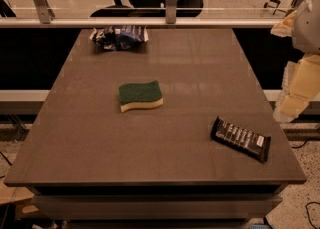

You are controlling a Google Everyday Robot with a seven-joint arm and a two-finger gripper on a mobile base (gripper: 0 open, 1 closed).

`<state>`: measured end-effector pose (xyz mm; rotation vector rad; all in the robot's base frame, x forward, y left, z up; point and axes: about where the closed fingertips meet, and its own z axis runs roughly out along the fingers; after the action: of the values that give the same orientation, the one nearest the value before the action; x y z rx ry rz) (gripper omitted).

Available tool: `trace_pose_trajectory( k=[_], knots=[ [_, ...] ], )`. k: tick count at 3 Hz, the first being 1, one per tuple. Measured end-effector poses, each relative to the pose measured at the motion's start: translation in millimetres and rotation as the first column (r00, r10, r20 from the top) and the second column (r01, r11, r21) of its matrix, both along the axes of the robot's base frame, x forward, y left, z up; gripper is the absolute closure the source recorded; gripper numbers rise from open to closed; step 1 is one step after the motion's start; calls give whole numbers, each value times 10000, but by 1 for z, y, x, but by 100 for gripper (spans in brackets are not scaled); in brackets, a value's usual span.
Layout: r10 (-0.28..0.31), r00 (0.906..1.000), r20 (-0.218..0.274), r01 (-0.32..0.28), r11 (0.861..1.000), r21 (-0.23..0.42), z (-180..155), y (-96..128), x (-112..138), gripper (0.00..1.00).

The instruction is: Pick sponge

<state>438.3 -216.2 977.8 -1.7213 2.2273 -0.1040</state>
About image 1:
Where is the crumpled blue chip bag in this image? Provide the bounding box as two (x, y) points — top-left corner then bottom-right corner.
(89, 25), (149, 51)

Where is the green and yellow sponge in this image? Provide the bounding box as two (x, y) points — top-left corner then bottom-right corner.
(119, 81), (164, 113)

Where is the black snack bar wrapper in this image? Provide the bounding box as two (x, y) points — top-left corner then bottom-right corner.
(210, 117), (271, 163)

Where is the black floor cable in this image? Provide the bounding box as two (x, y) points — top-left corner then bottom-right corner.
(291, 136), (320, 229)

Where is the brown table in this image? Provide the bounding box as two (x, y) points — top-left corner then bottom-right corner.
(5, 29), (305, 223)

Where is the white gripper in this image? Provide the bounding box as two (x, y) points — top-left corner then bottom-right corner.
(271, 0), (320, 123)

